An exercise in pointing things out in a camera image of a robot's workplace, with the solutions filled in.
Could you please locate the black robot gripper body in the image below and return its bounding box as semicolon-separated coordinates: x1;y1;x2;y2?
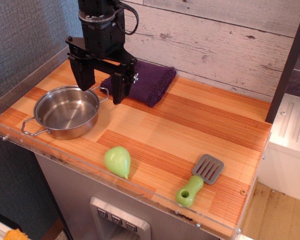
65;16;137;83

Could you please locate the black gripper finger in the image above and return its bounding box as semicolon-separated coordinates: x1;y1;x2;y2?
111;73;131;105
69;56;95;91

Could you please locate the green plastic pear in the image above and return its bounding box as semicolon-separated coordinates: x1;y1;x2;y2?
104;146;131;179

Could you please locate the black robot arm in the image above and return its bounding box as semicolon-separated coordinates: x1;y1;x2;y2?
65;0;139;105

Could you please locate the purple folded towel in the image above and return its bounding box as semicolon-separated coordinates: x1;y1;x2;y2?
99;60;177;108

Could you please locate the stainless steel pot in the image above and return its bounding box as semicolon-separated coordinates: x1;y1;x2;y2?
21;85;110;140

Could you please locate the grey green toy spatula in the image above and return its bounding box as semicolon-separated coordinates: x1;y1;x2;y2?
175;154;225;207

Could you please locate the grey toy fridge dispenser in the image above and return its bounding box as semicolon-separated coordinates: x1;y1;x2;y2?
90;196;152;240

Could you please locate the clear acrylic table guard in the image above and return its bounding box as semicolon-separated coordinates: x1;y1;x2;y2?
0;57;271;240

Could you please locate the orange object bottom left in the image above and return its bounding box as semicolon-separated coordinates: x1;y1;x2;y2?
3;229;29;240

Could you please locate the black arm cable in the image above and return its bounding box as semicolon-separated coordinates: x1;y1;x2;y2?
111;0;140;36

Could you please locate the dark right frame post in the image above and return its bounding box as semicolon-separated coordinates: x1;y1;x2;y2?
265;23;300;124

